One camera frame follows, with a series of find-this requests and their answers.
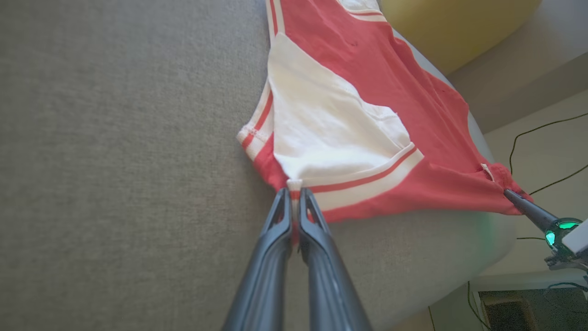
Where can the white edged dark robot base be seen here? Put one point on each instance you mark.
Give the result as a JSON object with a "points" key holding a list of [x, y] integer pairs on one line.
{"points": [[528, 308]]}

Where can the yellow sofa cushion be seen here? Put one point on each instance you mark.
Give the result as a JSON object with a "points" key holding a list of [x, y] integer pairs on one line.
{"points": [[450, 27]]}

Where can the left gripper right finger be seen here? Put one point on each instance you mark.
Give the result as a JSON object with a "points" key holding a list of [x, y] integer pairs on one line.
{"points": [[330, 276]]}

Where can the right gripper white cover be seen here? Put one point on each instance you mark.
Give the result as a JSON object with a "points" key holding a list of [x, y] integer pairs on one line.
{"points": [[569, 239]]}

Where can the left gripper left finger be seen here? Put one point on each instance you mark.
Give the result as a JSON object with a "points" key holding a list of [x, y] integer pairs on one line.
{"points": [[266, 276]]}

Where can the grey fabric sofa seat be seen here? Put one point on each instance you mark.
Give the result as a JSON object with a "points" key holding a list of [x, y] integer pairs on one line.
{"points": [[115, 161]]}

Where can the red basketball jersey white trim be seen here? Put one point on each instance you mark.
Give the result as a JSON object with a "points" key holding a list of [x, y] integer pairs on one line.
{"points": [[390, 69]]}

